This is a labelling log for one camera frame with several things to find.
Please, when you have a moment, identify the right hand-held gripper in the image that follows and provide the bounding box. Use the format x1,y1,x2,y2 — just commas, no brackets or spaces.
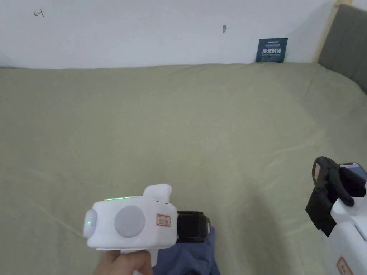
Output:
305,156,367,275

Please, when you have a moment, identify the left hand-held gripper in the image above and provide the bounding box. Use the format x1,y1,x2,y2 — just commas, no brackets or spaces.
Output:
83,184,211,265

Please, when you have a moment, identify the dark blue shirt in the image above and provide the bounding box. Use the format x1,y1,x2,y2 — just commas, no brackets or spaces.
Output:
152,226,221,275

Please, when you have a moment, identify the person's left hand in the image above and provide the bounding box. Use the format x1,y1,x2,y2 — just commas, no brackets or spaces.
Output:
94,249,154,275

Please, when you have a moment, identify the bed with pale green sheet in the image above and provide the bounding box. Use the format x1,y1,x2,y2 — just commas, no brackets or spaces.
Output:
0,61,367,275

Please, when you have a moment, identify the grey padded headboard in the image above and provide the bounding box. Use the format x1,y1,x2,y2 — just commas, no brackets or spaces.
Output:
312,0,367,95

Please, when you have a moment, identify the dark blue printed card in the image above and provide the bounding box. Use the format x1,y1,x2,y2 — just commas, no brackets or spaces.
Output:
255,38,289,63

